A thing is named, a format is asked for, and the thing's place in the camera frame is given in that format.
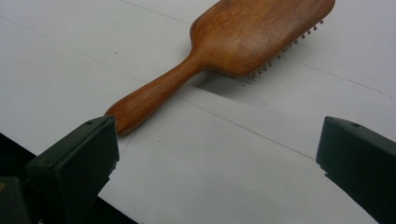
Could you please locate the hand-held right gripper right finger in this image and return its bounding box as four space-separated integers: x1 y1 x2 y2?
316 116 396 224

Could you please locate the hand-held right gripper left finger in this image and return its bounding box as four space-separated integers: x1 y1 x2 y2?
25 115 120 224

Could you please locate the orange-brown spatula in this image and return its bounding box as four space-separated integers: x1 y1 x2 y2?
105 0 336 136

